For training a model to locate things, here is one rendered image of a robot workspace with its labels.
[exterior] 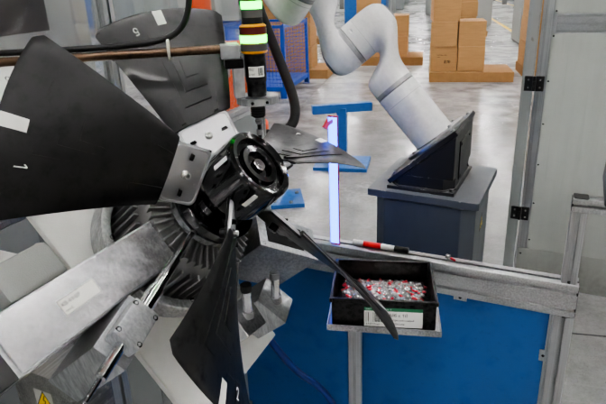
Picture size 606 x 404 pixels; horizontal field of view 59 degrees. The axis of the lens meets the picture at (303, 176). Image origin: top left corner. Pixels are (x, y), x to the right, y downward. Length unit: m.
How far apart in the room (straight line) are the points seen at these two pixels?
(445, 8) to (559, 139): 5.88
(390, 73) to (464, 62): 6.97
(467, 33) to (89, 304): 7.92
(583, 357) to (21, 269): 2.21
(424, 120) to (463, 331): 0.56
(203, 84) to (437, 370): 0.94
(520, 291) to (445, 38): 7.27
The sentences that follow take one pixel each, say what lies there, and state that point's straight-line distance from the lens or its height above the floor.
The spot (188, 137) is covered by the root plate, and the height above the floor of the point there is 1.25.
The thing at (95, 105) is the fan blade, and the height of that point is 1.35.
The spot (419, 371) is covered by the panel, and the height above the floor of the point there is 0.53.
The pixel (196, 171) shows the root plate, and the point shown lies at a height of 1.22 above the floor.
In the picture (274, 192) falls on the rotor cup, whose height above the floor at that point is 1.19.
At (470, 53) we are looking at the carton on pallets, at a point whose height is 0.40.
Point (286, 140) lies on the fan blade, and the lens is 1.09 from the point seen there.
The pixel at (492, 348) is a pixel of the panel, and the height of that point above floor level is 0.65.
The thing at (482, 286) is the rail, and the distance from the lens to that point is 1.30.
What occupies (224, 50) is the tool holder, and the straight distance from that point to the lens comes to 0.87.
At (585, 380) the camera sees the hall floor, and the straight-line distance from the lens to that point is 2.46.
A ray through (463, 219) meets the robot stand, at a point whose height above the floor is 0.87.
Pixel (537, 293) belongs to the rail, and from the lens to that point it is 1.29.
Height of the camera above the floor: 1.48
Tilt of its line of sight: 20 degrees down
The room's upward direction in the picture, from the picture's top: 2 degrees counter-clockwise
